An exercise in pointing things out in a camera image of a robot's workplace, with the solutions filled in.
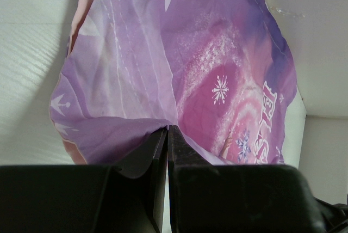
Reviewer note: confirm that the purple pink printed cloth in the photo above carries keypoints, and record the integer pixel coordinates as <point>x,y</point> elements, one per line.
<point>220,70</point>

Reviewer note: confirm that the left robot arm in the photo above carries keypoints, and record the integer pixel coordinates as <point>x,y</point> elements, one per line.
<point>334,216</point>

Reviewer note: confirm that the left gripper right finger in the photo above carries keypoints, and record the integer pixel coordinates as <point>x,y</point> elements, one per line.
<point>236,198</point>

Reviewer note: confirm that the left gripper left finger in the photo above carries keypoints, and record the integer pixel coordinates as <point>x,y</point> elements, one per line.
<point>127,196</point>

